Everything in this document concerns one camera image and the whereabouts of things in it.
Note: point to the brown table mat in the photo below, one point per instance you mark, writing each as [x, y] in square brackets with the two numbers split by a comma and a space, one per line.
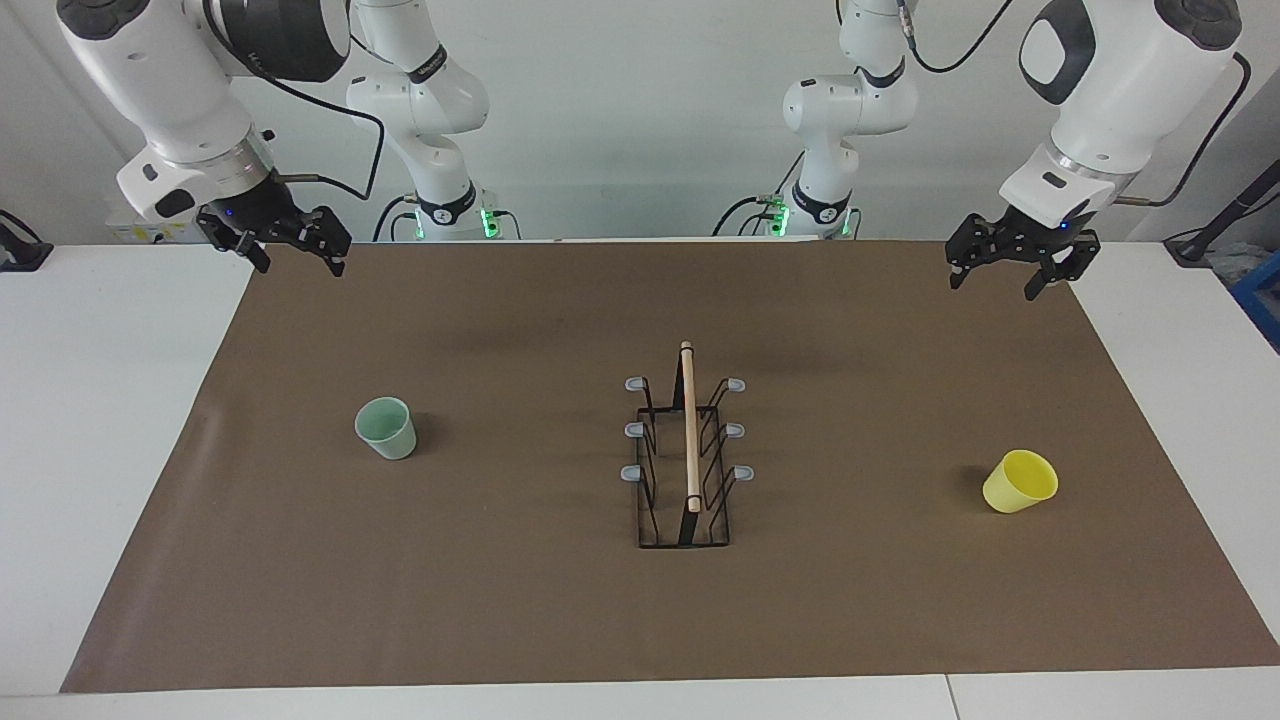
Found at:
[500, 580]

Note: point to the black pole stand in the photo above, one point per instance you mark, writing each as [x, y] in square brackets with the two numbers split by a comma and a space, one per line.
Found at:
[1225, 215]

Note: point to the blue box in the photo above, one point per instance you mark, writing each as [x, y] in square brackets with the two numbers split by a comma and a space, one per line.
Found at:
[1262, 300]

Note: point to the yellow plastic cup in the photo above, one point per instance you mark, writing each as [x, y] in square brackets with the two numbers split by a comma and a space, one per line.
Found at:
[1018, 482]

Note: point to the white box yellow label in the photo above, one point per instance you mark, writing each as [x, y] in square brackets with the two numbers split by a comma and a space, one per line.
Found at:
[135, 232]

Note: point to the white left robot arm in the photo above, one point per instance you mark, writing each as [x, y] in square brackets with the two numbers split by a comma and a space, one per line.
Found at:
[1120, 80]

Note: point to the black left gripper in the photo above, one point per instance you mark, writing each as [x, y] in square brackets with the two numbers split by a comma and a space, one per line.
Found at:
[1030, 238]

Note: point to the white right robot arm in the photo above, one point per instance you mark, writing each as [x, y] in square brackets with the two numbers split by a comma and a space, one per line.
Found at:
[150, 70]

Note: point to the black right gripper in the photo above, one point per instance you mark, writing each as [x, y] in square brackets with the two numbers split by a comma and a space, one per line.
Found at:
[265, 210]

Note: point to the green plastic cup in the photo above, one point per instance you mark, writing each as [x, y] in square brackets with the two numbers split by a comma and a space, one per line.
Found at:
[388, 432]

